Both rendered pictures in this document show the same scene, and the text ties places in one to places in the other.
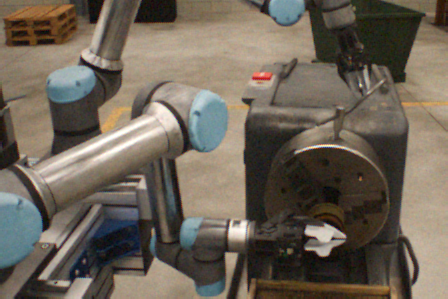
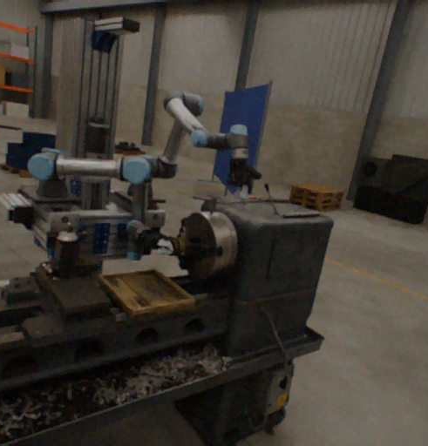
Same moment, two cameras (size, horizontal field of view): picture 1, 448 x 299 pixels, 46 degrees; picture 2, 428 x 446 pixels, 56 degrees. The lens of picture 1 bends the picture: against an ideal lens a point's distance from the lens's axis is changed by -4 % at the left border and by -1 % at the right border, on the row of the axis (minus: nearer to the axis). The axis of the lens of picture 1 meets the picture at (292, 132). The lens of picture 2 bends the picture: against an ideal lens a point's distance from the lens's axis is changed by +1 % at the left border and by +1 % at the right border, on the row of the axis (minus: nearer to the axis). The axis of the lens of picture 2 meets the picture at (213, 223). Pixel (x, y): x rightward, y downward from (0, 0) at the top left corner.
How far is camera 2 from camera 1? 1.44 m
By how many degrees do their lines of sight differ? 45
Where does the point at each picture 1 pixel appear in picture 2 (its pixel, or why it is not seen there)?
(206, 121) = (131, 168)
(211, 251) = (132, 235)
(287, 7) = (194, 137)
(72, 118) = not seen: hidden behind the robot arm
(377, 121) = (247, 219)
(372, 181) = (212, 239)
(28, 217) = (48, 165)
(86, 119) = not seen: hidden behind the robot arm
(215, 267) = (132, 244)
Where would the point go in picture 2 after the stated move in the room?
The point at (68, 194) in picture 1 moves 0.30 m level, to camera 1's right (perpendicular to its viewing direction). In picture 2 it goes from (68, 168) to (98, 183)
